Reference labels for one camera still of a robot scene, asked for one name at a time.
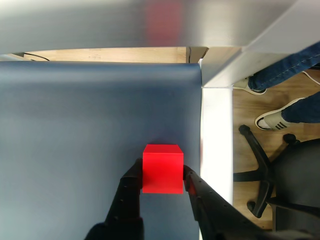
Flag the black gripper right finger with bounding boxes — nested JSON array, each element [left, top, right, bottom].
[[183, 165, 266, 240]]

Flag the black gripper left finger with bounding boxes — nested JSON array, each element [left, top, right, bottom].
[[83, 157, 145, 240]]

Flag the red cube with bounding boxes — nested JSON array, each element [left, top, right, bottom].
[[142, 143, 185, 195]]

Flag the blue table mat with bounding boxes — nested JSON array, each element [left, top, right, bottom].
[[0, 61, 203, 240]]

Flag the black office chair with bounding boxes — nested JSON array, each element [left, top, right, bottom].
[[233, 124, 320, 233]]

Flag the person's leg with shoe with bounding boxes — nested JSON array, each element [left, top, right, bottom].
[[254, 91, 320, 131], [233, 41, 320, 96]]

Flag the white frame post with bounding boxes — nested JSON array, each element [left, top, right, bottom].
[[201, 0, 320, 89]]

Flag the black floor cable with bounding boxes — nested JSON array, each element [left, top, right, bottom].
[[22, 51, 51, 62]]

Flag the white floor cable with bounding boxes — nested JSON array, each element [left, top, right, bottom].
[[301, 70, 320, 85]]

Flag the aluminium frame rail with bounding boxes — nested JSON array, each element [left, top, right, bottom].
[[0, 0, 300, 55]]

